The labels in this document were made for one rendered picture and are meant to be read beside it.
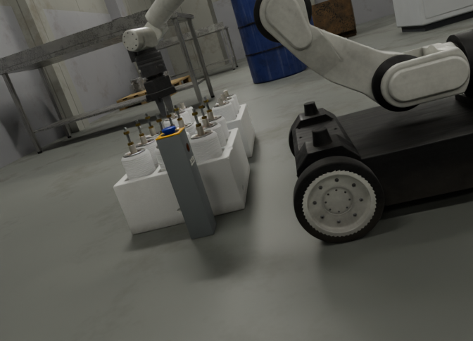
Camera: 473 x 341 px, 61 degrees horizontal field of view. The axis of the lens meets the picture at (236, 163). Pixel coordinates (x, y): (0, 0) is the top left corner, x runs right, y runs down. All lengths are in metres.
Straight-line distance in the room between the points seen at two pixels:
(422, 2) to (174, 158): 4.28
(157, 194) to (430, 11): 4.27
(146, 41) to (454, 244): 1.03
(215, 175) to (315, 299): 0.57
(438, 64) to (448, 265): 0.48
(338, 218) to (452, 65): 0.45
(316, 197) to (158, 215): 0.59
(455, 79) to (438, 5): 4.07
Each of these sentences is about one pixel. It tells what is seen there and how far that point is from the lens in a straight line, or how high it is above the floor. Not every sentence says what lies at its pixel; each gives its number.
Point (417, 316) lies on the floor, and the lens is 0.76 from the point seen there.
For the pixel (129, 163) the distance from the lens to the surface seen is 1.33.
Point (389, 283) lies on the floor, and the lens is 0.83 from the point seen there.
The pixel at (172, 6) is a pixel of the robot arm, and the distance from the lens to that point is 1.31.
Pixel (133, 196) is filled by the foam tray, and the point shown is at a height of 0.13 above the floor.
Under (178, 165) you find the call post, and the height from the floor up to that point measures 0.23.
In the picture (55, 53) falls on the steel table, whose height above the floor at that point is 0.86.
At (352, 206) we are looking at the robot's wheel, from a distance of 0.95.
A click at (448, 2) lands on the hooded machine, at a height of 0.23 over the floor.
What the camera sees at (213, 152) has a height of 0.20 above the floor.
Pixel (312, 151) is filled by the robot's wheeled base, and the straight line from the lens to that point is 0.95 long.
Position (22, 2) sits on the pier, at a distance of 5.58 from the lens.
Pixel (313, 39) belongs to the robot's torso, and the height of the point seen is 0.45.
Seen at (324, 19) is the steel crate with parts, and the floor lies 0.41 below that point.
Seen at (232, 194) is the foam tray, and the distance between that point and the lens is 1.26.
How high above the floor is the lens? 0.50
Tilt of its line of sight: 16 degrees down
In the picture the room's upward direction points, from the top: 17 degrees counter-clockwise
